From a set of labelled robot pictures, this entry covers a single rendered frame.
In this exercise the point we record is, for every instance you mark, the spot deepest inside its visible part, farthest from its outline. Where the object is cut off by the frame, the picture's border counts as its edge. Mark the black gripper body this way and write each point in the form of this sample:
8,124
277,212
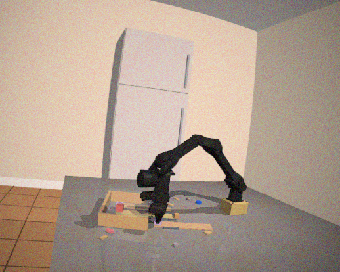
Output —
162,197

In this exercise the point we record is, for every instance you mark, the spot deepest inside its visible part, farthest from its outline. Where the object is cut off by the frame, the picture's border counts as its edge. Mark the orange strip with purple zigzag pattern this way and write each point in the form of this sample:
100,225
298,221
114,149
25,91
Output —
196,226

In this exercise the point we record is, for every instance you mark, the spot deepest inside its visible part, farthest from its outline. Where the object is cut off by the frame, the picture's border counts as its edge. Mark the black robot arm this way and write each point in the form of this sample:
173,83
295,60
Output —
166,161

